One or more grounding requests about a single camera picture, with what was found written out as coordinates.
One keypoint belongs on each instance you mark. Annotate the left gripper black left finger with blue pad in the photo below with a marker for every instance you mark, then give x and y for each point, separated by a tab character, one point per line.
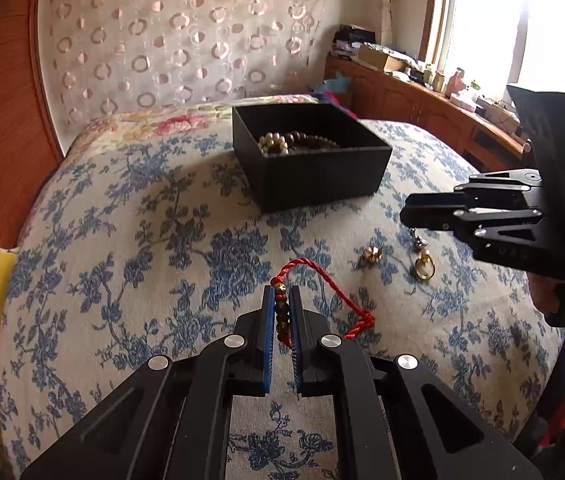
169	419

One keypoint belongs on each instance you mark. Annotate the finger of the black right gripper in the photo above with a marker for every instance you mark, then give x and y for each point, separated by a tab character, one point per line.
503	216

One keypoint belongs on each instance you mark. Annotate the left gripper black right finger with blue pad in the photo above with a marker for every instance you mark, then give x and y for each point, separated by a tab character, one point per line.
394	418

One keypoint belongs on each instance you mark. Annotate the green stone pendant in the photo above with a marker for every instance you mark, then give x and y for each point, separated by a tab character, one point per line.
418	242

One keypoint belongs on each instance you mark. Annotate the black square jewelry box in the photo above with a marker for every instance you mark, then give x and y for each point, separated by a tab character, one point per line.
354	167

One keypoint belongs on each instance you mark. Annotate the wooden window-side cabinet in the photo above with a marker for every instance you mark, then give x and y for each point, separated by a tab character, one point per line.
376	95

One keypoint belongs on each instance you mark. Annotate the pink figurine on cabinet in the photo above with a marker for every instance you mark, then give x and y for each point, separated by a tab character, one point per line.
456	83

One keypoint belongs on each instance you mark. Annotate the blue floral bed cover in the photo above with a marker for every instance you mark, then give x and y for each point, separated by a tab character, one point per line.
157	247

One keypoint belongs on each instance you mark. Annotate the cardboard box on cabinet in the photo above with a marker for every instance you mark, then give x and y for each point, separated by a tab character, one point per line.
382	58

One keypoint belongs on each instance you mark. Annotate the stack of dark clothes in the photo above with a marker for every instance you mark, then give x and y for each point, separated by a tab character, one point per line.
347	40

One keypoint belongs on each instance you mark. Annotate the pink floral pillow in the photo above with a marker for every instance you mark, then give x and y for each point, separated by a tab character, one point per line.
109	132

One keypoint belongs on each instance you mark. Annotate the circle patterned headboard cloth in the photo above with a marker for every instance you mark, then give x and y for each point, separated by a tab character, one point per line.
104	57

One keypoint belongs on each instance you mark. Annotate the wooden headboard frame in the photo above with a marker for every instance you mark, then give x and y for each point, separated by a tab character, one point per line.
29	150

